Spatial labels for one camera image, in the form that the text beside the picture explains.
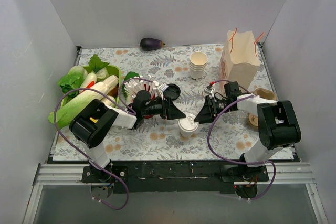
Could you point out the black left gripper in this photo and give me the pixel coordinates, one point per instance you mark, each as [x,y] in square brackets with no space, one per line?
[166,107]

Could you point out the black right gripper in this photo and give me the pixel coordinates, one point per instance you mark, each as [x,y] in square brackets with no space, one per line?
[209,107]

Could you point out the white plastic cup lid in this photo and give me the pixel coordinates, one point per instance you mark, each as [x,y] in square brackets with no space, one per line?
[189,118]

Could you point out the white paper coffee cup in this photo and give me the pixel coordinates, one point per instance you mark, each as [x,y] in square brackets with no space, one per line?
[187,129]

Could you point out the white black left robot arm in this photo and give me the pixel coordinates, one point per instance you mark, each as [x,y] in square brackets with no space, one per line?
[93,123]

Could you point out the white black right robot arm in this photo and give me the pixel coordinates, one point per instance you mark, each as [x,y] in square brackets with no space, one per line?
[278,127]

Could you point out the black coffee cup lid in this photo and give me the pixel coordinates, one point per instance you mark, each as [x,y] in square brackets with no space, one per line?
[173,91]

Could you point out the brown paper takeout bag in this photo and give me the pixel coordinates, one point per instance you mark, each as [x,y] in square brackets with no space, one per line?
[240,61]

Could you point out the red straw holder cup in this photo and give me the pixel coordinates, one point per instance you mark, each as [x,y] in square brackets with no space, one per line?
[142,99]

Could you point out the floral patterned table mat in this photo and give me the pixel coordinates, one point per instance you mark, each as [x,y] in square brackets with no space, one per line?
[158,139]

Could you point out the brown cardboard cup carrier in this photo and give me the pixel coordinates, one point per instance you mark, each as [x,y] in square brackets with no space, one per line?
[265,94]

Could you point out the stack of white paper cups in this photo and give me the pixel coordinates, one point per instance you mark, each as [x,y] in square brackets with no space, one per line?
[198,62]

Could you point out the napa cabbage lower yellow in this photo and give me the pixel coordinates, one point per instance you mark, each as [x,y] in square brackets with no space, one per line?
[109,101]

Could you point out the napa cabbage upper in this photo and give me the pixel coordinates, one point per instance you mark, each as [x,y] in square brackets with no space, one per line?
[103,86]

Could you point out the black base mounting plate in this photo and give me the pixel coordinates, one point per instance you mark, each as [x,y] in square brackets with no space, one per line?
[171,176]

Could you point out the green plastic tray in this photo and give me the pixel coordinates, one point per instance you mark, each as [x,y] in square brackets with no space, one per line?
[105,72]

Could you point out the purple eggplant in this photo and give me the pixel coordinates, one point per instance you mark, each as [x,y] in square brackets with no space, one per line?
[150,44]

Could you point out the white radish with red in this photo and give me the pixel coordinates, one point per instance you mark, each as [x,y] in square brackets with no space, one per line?
[89,81]

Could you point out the green leafy herb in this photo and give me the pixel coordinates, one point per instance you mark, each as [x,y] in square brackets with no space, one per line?
[96,64]

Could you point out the green lettuce leaf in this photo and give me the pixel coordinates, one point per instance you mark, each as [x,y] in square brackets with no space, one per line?
[73,79]

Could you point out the large green napa cabbage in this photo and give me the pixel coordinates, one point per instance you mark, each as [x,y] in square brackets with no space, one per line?
[70,110]

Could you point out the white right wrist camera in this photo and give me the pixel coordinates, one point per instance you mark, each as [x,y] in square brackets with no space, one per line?
[209,90]

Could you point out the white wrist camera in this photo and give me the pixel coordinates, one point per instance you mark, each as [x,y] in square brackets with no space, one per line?
[159,88]
[209,90]

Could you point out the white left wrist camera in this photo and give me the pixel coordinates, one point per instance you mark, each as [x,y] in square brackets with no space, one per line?
[159,88]

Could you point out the aluminium frame rail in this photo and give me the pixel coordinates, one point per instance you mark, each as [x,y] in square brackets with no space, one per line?
[71,174]

